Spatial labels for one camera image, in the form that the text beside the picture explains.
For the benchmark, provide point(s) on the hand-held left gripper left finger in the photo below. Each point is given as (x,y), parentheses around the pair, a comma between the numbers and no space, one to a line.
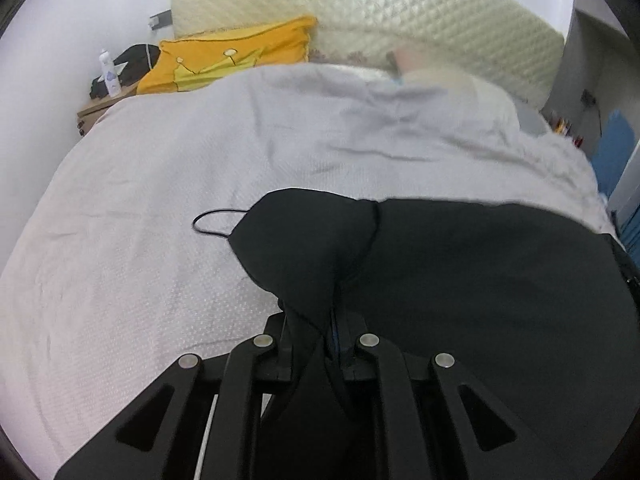
(272,355)

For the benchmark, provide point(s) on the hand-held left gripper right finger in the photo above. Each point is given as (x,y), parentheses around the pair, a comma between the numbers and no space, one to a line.
(357,360)

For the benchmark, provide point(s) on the black puffer jacket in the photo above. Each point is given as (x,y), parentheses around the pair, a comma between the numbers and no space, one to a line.
(475,285)

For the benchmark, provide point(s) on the white dotted bedsheet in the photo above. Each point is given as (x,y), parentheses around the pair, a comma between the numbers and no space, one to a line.
(125,285)

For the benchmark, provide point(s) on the grey duvet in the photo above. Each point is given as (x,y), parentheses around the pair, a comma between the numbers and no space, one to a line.
(350,135)

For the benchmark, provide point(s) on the grey striped pillow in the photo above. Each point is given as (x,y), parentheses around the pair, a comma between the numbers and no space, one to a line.
(435,72)

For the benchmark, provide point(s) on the wooden nightstand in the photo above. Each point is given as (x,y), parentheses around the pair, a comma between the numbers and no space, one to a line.
(95,110)

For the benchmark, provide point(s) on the yellow crown pillow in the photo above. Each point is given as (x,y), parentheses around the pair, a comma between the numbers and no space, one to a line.
(225,55)

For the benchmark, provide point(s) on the row of small bottles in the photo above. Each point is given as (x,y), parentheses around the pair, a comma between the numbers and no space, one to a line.
(565,129)

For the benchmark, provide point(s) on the white plastic bottle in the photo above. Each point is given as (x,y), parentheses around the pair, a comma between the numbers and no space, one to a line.
(111,80)

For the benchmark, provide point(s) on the black bag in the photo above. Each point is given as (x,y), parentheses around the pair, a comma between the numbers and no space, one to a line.
(135,60)

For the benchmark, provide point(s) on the blue padded chair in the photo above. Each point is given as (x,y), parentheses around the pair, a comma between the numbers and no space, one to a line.
(620,150)

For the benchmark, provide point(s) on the cream quilted headboard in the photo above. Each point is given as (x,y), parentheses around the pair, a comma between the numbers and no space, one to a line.
(400,15)

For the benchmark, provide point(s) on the wall socket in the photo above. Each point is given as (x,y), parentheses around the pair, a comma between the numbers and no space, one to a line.
(161,20)

